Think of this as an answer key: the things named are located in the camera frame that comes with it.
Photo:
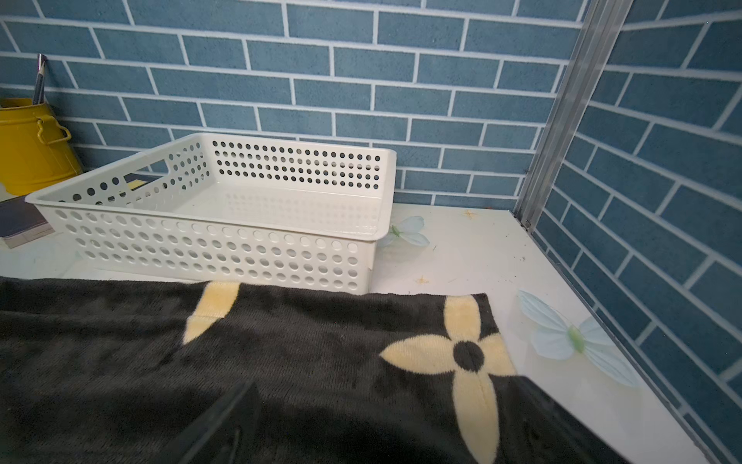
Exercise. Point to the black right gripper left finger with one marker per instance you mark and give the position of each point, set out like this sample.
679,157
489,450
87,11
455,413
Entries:
225,433

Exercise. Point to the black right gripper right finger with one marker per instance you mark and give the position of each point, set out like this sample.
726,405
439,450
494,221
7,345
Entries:
536,429

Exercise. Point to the black pillowcase with cream flowers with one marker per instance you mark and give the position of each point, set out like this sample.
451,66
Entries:
112,371

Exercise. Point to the white perforated plastic basket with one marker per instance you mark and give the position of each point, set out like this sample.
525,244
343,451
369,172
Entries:
225,207

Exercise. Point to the yellow metal pencil bucket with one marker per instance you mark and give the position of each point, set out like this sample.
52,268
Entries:
35,148

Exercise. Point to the bundle of pencils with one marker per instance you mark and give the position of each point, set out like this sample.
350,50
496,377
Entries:
40,82

